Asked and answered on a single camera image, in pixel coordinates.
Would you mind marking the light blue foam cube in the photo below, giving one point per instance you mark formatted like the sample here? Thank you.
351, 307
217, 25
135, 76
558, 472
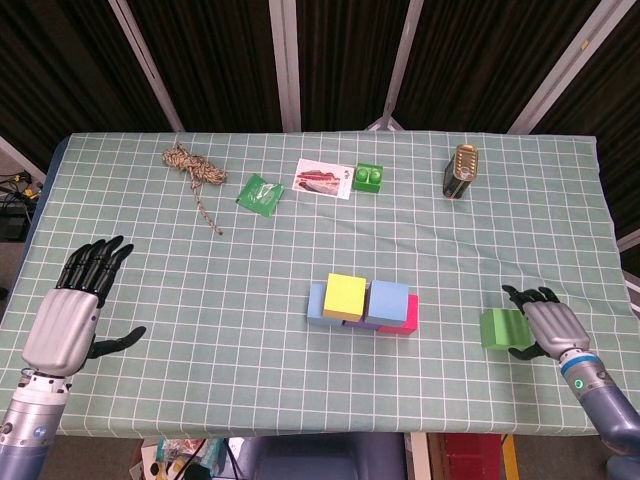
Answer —
315, 305

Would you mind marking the steel blue foam cube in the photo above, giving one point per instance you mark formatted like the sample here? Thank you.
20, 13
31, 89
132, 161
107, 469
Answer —
387, 300

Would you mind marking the black electronic box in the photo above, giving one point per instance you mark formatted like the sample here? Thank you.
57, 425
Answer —
10, 225

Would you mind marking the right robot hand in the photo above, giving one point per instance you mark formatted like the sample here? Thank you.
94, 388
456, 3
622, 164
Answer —
555, 325

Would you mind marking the dark pleated curtain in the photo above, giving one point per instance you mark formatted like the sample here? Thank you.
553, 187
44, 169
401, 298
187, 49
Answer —
225, 60

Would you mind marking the pile of colourful packages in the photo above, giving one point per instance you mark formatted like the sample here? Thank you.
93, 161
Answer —
170, 450

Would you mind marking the white picture card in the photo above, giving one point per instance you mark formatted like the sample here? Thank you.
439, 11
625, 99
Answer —
320, 179

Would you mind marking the green toy brick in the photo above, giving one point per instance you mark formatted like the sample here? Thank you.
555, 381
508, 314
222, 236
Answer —
367, 181

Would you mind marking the green foam cube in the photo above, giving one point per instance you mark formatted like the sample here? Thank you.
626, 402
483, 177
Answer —
502, 330

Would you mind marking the purple foam cube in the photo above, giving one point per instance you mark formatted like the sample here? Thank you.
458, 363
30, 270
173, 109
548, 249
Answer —
362, 325

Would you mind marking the green checked tablecloth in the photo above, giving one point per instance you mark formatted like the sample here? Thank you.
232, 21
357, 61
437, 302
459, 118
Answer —
250, 375

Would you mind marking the red box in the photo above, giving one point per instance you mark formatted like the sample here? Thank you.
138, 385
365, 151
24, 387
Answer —
470, 457

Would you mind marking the pink foam cube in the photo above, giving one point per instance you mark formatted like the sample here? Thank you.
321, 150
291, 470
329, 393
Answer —
411, 317

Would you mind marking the green foil sachet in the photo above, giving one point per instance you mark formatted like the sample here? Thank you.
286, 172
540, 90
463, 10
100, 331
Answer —
260, 195

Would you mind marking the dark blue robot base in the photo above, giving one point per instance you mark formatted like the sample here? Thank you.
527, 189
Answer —
350, 460

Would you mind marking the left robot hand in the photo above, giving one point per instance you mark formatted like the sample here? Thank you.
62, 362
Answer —
60, 330

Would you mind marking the yellow vertical bar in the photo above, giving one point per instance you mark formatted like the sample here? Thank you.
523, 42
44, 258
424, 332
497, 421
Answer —
510, 457

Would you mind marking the yellow foam cube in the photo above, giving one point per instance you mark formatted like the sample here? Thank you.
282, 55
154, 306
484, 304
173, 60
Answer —
345, 295

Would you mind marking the white metal frame post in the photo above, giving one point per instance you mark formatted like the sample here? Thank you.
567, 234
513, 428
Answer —
145, 65
400, 65
565, 65
285, 65

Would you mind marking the white table leg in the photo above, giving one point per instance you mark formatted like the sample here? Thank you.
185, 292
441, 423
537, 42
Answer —
420, 457

